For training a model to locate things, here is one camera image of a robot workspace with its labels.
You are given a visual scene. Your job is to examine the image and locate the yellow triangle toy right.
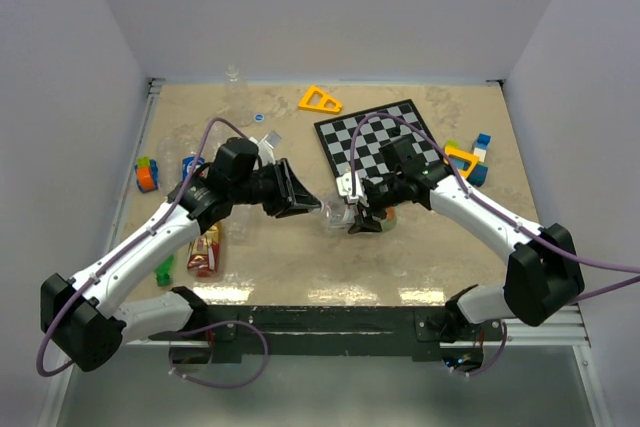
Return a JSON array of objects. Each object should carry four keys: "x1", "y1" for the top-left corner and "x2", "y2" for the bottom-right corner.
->
[{"x1": 444, "y1": 145, "x2": 479, "y2": 172}]

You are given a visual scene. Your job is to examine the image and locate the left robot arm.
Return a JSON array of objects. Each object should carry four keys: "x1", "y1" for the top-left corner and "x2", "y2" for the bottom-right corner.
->
[{"x1": 40, "y1": 138, "x2": 322, "y2": 372}]

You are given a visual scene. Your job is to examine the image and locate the red label tea bottle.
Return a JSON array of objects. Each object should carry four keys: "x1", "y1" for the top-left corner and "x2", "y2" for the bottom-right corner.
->
[{"x1": 186, "y1": 223, "x2": 221, "y2": 279}]

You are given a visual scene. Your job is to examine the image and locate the Pepsi label bottle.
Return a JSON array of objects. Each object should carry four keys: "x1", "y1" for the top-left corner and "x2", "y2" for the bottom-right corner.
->
[{"x1": 181, "y1": 155, "x2": 205, "y2": 180}]

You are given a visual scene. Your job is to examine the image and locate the clear slim bottle white cap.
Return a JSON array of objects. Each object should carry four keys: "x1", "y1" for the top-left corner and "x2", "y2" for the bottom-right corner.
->
[{"x1": 225, "y1": 205, "x2": 253, "y2": 244}]

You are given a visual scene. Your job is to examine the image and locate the clear Pocari bottle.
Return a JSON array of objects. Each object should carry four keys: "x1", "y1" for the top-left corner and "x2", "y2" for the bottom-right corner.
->
[{"x1": 225, "y1": 63, "x2": 254, "y2": 127}]

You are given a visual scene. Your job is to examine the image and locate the yellow triangle toy far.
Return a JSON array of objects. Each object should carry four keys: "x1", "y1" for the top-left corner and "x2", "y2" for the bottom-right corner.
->
[{"x1": 298, "y1": 85, "x2": 343, "y2": 115}]

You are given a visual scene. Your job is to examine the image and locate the black table front rail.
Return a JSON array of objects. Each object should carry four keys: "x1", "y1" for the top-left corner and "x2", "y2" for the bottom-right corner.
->
[{"x1": 159, "y1": 305, "x2": 503, "y2": 363}]

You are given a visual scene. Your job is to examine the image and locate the grapefruit tea bottle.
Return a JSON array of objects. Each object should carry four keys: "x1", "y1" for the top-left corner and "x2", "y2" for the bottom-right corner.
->
[{"x1": 320, "y1": 200, "x2": 397, "y2": 234}]

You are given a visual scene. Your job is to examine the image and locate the blue toy blocks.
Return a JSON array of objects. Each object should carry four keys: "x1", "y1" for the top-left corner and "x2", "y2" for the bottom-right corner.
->
[{"x1": 445, "y1": 133, "x2": 491, "y2": 187}]

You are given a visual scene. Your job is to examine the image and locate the green plastic bottle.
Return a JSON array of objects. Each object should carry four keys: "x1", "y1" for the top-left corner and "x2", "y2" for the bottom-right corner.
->
[{"x1": 154, "y1": 255, "x2": 174, "y2": 287}]

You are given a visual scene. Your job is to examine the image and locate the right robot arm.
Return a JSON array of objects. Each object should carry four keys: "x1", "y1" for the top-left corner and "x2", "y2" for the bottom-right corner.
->
[{"x1": 349, "y1": 136, "x2": 584, "y2": 340}]

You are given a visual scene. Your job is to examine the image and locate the purple cable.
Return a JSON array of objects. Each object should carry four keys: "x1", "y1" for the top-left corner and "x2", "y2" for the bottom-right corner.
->
[
  {"x1": 348, "y1": 111, "x2": 640, "y2": 306},
  {"x1": 168, "y1": 317, "x2": 274, "y2": 390},
  {"x1": 36, "y1": 117, "x2": 256, "y2": 378}
]

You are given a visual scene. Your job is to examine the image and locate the chessboard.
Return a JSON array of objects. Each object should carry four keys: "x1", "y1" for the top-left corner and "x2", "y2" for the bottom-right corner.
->
[{"x1": 309, "y1": 99, "x2": 441, "y2": 183}]

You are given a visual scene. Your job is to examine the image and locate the clear bottle yellow cap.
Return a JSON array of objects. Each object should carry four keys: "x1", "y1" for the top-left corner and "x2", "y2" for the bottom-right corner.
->
[{"x1": 156, "y1": 136, "x2": 181, "y2": 187}]

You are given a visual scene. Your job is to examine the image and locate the colourful toy car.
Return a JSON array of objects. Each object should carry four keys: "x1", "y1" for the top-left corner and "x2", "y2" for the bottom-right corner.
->
[{"x1": 134, "y1": 157, "x2": 158, "y2": 193}]

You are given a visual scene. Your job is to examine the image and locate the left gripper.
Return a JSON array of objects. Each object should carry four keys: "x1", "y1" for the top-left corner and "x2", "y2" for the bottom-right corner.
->
[{"x1": 231, "y1": 157, "x2": 320, "y2": 217}]

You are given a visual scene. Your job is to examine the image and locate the yellow triangle toy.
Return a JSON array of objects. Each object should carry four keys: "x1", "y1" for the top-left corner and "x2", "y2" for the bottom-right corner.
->
[
  {"x1": 444, "y1": 145, "x2": 479, "y2": 172},
  {"x1": 298, "y1": 85, "x2": 343, "y2": 115}
]

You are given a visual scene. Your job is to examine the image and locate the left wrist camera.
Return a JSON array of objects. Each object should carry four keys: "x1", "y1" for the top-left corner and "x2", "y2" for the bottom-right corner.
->
[{"x1": 249, "y1": 131, "x2": 281, "y2": 165}]

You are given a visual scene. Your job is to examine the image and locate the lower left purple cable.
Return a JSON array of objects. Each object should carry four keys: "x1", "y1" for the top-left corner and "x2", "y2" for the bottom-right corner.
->
[{"x1": 168, "y1": 317, "x2": 274, "y2": 390}]

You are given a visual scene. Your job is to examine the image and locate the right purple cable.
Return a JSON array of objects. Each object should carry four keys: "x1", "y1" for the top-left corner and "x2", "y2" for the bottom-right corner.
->
[{"x1": 348, "y1": 111, "x2": 640, "y2": 306}]

